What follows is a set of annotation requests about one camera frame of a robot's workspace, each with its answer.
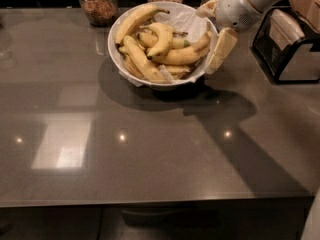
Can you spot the long yellow banana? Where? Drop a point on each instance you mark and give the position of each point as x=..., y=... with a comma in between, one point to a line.
x=187, y=55

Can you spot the front left yellow banana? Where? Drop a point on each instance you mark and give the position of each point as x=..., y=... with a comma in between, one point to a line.
x=139, y=58

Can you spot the black napkin holder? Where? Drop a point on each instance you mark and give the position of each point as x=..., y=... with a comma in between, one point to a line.
x=297, y=63

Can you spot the white bowl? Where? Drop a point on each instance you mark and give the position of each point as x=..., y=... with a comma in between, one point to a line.
x=165, y=84

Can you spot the bottom front banana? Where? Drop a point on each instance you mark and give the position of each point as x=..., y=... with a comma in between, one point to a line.
x=179, y=71

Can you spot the curved centre yellow banana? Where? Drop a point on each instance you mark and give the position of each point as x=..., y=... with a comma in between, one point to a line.
x=164, y=35

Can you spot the top left yellow banana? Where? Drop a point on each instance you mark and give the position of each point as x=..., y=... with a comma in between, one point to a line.
x=135, y=18

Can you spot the lower left hidden banana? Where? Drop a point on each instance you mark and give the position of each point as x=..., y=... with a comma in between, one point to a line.
x=128, y=63

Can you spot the middle greenish banana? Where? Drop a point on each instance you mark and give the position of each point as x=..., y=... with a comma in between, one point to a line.
x=149, y=40

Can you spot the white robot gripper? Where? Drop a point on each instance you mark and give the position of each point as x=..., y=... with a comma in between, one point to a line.
x=237, y=8

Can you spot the glass jar with nuts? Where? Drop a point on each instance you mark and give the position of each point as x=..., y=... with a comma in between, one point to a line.
x=100, y=13

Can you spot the brown paper bag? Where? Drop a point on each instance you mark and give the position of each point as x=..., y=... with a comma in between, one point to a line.
x=308, y=11

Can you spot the white napkins stack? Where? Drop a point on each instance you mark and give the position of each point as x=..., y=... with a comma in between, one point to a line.
x=284, y=29

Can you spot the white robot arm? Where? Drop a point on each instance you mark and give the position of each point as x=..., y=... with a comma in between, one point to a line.
x=262, y=5

